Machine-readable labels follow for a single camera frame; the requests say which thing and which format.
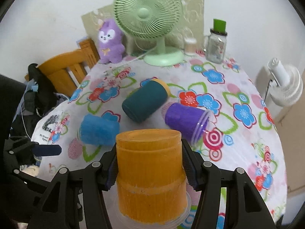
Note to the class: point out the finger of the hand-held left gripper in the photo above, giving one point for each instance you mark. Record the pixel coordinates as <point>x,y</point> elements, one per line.
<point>26,177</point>
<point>47,150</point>

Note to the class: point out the small clear glass cup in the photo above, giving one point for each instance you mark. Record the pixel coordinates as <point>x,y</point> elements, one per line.
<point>190,46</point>

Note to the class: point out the teal cup with yellow base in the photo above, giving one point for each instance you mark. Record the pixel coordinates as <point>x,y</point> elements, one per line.
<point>144,100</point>

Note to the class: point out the purple cup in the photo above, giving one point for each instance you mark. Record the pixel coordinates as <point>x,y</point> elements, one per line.
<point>183,119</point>

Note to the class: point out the orange cup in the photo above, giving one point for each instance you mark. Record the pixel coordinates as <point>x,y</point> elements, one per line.
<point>150,171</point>

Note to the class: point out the green table fan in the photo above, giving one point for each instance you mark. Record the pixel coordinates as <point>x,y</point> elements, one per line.
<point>147,14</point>

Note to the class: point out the glass jar with green lid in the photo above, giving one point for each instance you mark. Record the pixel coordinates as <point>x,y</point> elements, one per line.
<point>215,45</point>

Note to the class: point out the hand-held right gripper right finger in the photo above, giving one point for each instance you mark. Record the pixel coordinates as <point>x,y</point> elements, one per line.
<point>190,169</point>

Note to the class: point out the pile of clothes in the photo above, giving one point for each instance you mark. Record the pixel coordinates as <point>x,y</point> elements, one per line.
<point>28,107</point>

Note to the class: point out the black garment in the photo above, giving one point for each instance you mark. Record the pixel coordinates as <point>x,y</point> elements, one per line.
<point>41,88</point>

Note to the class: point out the blue cup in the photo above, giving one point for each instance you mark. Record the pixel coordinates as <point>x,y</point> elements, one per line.
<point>100,130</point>

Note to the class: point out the purple plush toy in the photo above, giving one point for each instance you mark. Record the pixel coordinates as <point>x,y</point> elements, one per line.
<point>110,43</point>

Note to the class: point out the white fan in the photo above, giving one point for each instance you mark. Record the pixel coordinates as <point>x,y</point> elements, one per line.
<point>287,88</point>

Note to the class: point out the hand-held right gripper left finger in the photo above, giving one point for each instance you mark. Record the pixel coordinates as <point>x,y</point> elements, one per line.
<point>111,171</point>

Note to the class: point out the wooden chair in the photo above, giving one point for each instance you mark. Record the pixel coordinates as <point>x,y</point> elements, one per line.
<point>64,66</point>

